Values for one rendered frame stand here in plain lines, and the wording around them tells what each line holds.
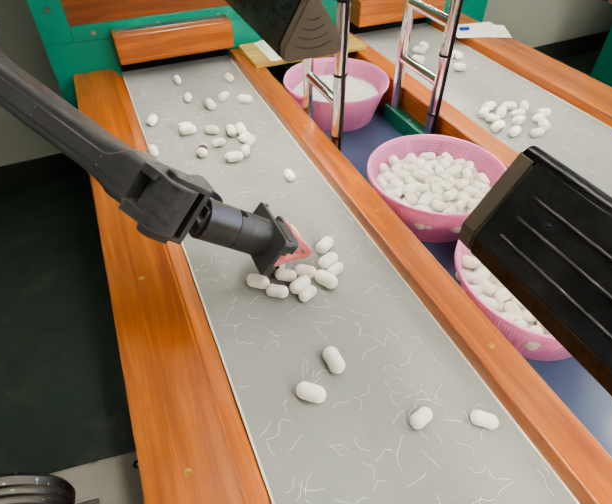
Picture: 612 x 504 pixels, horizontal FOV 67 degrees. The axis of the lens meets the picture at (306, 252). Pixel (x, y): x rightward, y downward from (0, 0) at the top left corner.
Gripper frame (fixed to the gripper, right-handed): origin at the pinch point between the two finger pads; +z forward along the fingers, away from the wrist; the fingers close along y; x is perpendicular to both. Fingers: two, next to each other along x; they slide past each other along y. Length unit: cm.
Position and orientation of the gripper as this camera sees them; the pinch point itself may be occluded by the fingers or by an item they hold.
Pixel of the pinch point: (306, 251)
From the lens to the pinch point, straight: 73.5
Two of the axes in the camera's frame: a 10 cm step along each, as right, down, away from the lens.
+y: -4.1, -6.3, 6.6
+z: 7.1, 2.3, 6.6
